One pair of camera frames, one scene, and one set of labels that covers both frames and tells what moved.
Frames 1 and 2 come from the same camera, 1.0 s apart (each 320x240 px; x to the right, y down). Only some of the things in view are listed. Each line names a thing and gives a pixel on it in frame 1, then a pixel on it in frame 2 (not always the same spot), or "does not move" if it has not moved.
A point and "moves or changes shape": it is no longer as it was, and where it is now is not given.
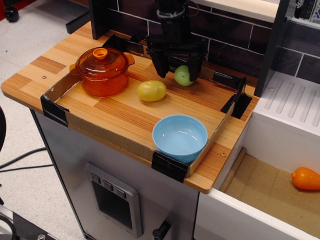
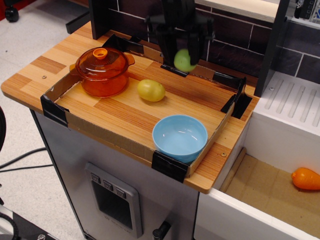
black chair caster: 11,14 does not move
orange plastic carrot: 305,178 does not move
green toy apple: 182,75 moves or changes shape
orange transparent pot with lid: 103,73 does not move
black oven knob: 159,234 does not move
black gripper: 176,41 -> 179,15
